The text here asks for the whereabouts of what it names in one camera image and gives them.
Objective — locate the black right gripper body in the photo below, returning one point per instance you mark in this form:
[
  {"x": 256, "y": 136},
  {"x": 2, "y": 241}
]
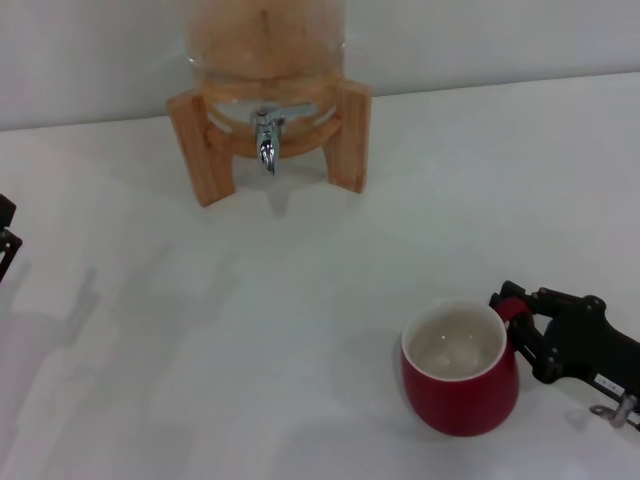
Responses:
[{"x": 585, "y": 350}]

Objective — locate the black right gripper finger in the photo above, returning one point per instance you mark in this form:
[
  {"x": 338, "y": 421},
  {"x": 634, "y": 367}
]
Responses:
[
  {"x": 545, "y": 300},
  {"x": 530, "y": 345}
]

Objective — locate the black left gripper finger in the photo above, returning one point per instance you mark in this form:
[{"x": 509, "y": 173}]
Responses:
[{"x": 6, "y": 210}]

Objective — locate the red ceramic cup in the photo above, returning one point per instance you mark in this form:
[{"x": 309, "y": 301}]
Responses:
[{"x": 450, "y": 395}]

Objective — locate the chrome faucet tap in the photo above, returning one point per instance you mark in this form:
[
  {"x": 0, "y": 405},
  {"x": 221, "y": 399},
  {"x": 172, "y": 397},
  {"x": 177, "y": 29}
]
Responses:
[{"x": 267, "y": 145}]

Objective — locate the wooden dispenser stand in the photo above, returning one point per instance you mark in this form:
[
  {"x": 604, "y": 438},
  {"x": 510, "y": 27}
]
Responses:
[{"x": 200, "y": 150}]

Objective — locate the glass water dispenser jar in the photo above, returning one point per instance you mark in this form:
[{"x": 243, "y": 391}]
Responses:
[{"x": 265, "y": 45}]

